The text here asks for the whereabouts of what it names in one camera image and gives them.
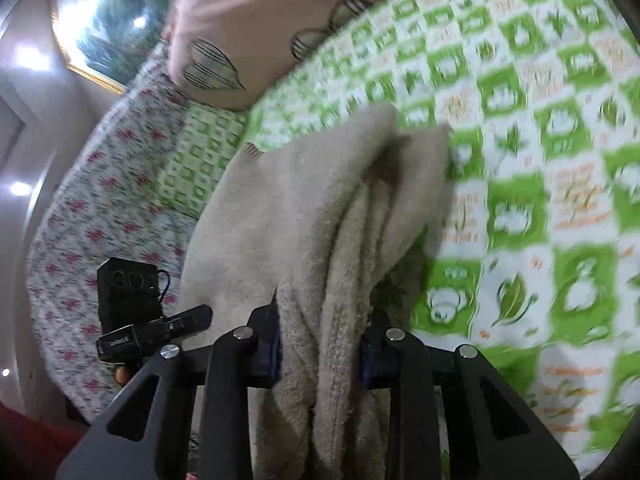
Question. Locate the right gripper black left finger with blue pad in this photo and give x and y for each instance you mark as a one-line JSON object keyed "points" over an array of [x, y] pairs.
{"points": [[180, 395]]}

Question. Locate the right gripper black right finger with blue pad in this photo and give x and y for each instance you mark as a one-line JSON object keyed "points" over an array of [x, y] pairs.
{"points": [[452, 414]]}

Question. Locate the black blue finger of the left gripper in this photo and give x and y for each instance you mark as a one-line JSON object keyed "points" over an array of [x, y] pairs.
{"points": [[154, 335]]}

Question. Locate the beige knit sweater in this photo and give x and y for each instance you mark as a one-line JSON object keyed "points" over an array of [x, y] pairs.
{"points": [[314, 226]]}

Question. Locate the person's hand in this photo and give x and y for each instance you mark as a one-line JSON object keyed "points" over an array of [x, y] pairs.
{"points": [[121, 375]]}

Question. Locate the green checkered pillow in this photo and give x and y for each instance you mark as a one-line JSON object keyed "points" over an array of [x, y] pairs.
{"points": [[207, 142]]}

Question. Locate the framed landscape painting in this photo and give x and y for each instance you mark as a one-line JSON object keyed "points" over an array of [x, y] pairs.
{"points": [[106, 41]]}

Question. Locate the pink quilt with plaid hearts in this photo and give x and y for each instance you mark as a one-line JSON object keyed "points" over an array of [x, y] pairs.
{"points": [[227, 53]]}

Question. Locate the green white patterned bedsheet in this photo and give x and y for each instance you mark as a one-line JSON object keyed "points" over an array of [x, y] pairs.
{"points": [[537, 259]]}

